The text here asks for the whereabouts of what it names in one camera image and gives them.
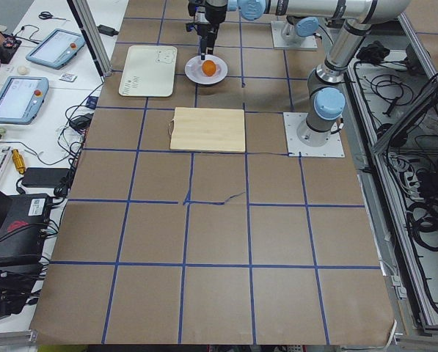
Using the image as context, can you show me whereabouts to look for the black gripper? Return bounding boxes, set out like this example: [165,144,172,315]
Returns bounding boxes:
[186,0,227,60]

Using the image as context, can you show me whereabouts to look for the orange fruit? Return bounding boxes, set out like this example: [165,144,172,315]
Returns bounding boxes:
[201,60,217,77]

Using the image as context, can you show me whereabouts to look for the white round plate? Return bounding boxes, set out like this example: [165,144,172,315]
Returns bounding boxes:
[185,54,228,85]

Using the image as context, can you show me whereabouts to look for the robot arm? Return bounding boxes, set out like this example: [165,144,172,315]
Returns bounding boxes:
[282,15,319,40]
[186,0,409,89]

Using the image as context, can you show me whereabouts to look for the cream bear tray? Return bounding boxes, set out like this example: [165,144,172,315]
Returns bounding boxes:
[118,45,178,98]

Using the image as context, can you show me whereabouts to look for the wooden cutting board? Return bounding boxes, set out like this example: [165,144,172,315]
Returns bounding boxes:
[170,107,246,153]

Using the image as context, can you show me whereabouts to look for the black power adapter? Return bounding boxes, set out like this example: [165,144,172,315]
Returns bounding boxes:
[97,24,119,37]

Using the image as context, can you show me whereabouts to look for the small card box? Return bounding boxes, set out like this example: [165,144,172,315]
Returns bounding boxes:
[59,73,77,83]

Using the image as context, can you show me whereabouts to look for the upper blue teach pendant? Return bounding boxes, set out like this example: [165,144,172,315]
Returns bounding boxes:
[26,29,85,69]

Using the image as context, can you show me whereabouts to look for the blue teach pendant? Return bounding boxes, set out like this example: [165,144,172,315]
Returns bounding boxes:
[0,76,49,125]
[26,29,85,69]

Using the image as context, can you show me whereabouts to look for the black scissors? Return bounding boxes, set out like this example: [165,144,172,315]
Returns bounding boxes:
[38,11,65,21]

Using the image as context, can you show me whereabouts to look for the white round ball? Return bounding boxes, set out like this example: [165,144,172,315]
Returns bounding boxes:
[18,66,29,75]

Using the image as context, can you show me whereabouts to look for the lower blue teach pendant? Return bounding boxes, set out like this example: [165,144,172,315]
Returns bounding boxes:
[0,76,49,125]

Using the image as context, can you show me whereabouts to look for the gold metal cylinder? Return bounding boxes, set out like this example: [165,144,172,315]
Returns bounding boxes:
[12,149,26,175]

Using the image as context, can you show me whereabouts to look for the black electronics box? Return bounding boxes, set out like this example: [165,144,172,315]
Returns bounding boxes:
[0,193,52,267]

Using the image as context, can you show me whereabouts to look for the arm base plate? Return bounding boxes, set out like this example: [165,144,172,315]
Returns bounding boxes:
[283,112,345,158]
[271,21,318,51]

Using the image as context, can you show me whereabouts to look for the aluminium frame post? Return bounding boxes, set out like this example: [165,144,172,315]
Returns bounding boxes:
[67,0,112,78]

